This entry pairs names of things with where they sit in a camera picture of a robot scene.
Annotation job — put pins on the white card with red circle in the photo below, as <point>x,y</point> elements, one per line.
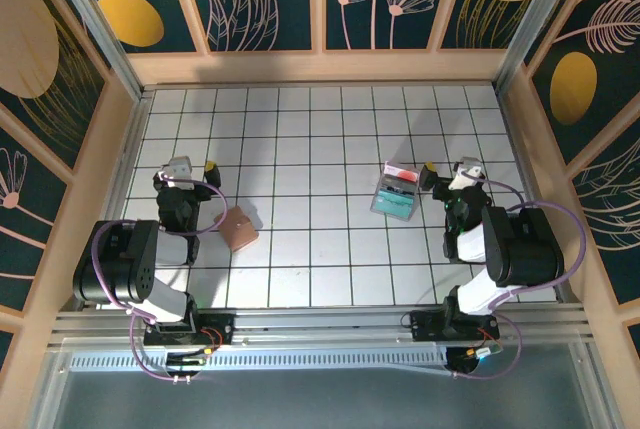
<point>400,173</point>

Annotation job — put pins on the black credit card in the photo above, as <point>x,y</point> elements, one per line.
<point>397,185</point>

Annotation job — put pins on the teal credit card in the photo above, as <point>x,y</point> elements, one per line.
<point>395,201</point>

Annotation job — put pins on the small brown card box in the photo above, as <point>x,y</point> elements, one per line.
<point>240,231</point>

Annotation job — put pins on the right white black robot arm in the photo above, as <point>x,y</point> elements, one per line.
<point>525,249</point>

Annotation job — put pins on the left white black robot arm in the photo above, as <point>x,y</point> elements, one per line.
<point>115,264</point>

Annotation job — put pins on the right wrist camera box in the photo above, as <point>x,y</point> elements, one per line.
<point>467,171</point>

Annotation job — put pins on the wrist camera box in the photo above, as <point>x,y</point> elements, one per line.
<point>467,171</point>
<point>178,169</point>

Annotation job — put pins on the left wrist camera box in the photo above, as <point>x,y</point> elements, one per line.
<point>178,169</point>

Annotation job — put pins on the aluminium side rail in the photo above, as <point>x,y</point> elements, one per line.
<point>520,149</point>
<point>120,189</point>

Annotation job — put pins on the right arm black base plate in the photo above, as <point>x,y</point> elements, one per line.
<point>425,326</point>

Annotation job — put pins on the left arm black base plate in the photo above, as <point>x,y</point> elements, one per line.
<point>220,329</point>

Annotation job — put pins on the aluminium frame rail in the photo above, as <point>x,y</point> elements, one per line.
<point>325,321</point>

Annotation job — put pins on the aluminium corner post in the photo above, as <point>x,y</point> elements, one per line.
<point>105,34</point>
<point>540,24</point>

